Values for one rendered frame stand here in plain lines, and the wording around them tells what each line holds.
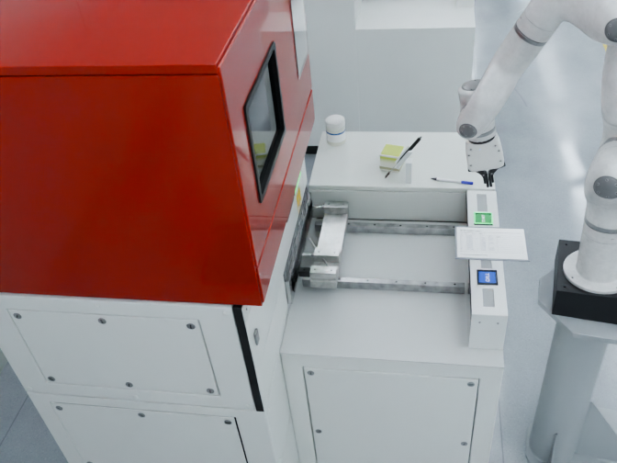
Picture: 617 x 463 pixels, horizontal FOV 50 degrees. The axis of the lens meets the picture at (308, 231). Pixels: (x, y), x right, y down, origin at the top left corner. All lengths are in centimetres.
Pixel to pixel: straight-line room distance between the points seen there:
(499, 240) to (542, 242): 151
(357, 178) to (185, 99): 118
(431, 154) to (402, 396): 87
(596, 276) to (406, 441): 77
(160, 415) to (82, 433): 31
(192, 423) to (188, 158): 90
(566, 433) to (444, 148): 108
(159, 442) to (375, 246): 91
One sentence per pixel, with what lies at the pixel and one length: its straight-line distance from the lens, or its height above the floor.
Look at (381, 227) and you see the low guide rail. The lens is 227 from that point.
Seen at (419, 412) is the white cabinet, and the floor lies 58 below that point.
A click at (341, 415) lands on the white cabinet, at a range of 215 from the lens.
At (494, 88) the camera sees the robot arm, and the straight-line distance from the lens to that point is 178.
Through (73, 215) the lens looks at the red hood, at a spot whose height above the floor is 148.
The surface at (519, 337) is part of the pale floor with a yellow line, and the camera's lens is 309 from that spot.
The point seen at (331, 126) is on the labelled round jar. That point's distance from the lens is 242.
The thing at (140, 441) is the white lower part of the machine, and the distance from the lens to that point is 212.
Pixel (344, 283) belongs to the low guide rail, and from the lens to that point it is 208.
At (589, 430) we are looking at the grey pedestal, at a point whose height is 17.
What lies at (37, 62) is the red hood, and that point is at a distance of 132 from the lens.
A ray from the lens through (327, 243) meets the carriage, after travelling 217.
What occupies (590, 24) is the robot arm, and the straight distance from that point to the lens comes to 164.
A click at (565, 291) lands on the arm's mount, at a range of 201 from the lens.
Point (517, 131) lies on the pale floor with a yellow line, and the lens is 439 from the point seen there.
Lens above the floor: 231
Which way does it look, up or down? 40 degrees down
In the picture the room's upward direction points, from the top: 7 degrees counter-clockwise
